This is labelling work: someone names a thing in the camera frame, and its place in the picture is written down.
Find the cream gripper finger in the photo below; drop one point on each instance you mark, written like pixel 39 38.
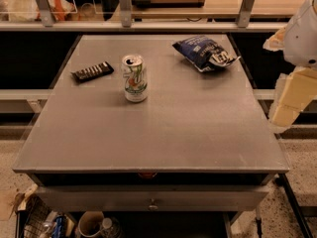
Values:
pixel 275 42
pixel 292 94

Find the blue chip bag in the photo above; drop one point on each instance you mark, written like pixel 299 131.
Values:
pixel 204 53

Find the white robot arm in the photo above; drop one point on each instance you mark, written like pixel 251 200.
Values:
pixel 298 42

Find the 7up soda can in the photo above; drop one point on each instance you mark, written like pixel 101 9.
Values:
pixel 135 78

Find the orange white bag behind glass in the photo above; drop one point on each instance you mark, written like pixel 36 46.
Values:
pixel 32 10

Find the dark chocolate bar wrapper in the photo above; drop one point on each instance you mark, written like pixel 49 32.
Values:
pixel 92 72

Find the clear glass jar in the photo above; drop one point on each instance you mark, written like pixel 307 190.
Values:
pixel 110 228

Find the brown mug under table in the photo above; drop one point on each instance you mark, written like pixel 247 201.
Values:
pixel 89 224

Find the grey drawer with knob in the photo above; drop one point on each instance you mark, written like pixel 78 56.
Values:
pixel 152 197

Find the wire basket with items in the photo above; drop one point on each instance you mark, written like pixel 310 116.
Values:
pixel 36 220

